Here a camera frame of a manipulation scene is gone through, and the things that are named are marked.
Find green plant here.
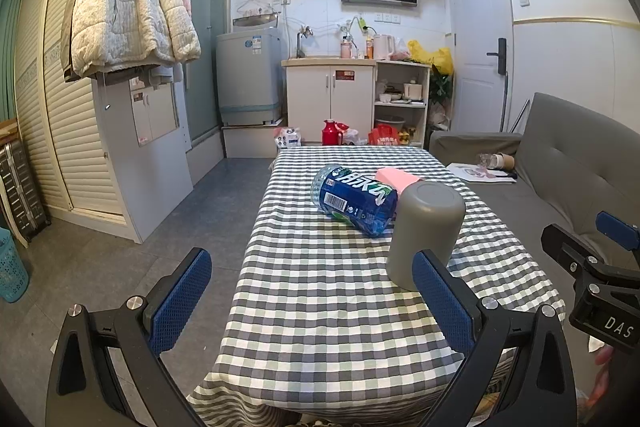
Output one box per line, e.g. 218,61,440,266
429,67,454,108

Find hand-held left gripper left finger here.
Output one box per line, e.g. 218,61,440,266
46,248,213,427

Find blue label water bottle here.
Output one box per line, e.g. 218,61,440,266
310,164,399,239

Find red thermos jug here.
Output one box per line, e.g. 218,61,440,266
321,119,347,146

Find yellow plastic bag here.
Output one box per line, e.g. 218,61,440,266
407,39,455,76

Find grey checked tablecloth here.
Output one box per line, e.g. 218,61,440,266
186,146,566,427

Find grey sofa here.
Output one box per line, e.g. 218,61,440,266
429,92,640,323

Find white floor cabinet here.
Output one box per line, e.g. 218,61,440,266
91,67,196,244

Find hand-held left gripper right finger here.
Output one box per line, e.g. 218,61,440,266
411,249,581,427

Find white printed packet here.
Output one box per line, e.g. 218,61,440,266
273,127,301,149

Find dark ribbed suitcase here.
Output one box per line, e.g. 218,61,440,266
0,139,52,244

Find white washing machine platform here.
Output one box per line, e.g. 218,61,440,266
222,117,289,159

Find printed booklet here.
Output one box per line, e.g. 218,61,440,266
446,162,519,184

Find red bag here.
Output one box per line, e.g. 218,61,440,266
368,124,401,148

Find frosted glass door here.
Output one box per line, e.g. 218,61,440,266
182,0,234,154

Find grey cup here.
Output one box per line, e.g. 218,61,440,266
386,181,467,292

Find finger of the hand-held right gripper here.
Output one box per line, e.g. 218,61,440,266
541,223,603,280
595,210,640,254

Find white open shelf unit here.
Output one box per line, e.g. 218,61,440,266
374,61,432,148

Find white quilted jacket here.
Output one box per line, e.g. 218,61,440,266
61,0,202,82

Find metal faucet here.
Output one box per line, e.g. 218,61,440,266
296,25,315,58

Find cream louvred wardrobe doors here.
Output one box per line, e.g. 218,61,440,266
14,0,127,220

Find white sink cabinet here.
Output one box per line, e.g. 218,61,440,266
281,58,377,146

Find black door handle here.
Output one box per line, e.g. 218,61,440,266
487,38,507,75

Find grey washing machine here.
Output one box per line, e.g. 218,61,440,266
216,14,284,126

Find teal plastic basket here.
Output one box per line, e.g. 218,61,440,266
0,227,30,304

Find person's right hand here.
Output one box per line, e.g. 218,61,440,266
586,343,621,410

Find white door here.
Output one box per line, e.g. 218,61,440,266
446,0,516,134

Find white electric kettle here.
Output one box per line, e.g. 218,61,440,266
374,34,396,60

